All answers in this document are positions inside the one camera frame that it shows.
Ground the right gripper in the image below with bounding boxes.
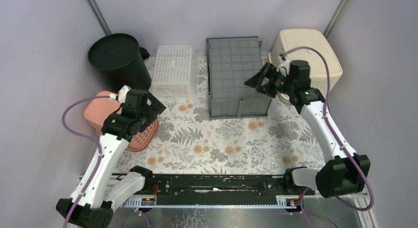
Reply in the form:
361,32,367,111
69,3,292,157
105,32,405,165
244,63,294,99

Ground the white perforated plastic basket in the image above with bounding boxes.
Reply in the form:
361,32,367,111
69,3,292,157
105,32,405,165
151,44,199,101

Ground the grey plastic crate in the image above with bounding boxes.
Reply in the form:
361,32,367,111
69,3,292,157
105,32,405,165
206,36,272,119

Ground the cream plastic tub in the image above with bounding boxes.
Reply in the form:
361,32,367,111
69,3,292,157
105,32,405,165
268,29,343,97

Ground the pink perforated basket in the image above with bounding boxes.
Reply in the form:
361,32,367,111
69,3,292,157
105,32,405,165
84,98,158,152

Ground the large black cylindrical container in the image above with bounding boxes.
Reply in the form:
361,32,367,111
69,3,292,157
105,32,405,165
87,33,151,92

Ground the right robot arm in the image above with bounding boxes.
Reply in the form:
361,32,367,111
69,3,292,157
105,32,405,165
245,60,372,198

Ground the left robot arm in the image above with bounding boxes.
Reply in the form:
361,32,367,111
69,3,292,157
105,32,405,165
56,85,166,228

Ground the floral patterned table mat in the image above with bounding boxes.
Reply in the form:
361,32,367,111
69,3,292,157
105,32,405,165
114,56,325,174

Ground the black cloth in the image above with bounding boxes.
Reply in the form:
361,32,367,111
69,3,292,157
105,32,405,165
139,47,150,60

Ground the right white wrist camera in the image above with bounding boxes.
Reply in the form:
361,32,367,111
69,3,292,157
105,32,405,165
277,54,291,76

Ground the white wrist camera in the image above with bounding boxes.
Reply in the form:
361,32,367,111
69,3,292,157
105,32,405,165
109,85,131,104
277,54,291,76

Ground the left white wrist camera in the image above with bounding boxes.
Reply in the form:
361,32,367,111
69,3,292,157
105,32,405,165
109,85,131,104

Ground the black mounting base rail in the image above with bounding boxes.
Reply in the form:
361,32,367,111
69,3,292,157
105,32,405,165
128,174,305,209

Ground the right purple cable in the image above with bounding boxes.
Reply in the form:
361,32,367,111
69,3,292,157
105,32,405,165
280,46,376,228

